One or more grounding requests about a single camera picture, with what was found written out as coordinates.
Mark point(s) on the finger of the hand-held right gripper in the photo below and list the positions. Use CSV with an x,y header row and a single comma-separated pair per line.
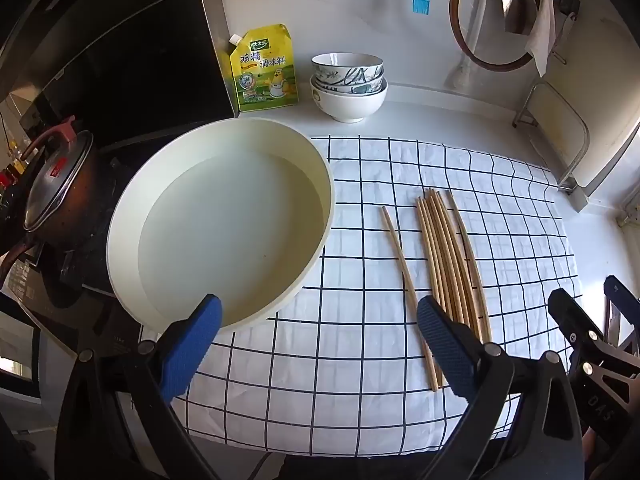
x,y
620,295
562,305

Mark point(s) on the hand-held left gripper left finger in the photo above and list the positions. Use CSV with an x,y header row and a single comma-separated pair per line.
x,y
192,350

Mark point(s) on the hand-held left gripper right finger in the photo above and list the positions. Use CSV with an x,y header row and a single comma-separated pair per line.
x,y
445,350

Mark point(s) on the white round basin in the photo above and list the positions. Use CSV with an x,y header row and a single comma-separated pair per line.
x,y
225,220

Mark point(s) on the black white checkered cloth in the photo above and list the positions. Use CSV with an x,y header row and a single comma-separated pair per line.
x,y
350,360

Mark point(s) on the black gas stove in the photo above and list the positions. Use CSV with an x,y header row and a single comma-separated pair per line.
x,y
75,285

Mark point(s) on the brown cooking pot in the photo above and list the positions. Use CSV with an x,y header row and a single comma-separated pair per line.
x,y
85,210

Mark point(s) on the glass pot lid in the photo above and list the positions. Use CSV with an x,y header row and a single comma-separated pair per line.
x,y
55,180

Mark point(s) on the white dish brush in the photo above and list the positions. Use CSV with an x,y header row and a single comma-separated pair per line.
x,y
459,77

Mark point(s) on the condiment bottle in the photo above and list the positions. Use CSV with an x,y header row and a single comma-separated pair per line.
x,y
12,165

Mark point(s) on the plain white bowl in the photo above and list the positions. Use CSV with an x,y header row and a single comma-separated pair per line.
x,y
347,105

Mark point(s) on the blue patterned bowl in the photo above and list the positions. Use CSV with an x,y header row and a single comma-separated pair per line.
x,y
345,67
370,87

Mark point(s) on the white hanging cloth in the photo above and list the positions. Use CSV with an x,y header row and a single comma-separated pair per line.
x,y
542,25

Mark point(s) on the yellow green seasoning pouch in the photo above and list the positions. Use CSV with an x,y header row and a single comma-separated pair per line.
x,y
262,70

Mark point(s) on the black range hood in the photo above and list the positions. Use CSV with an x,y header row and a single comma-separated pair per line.
x,y
125,60

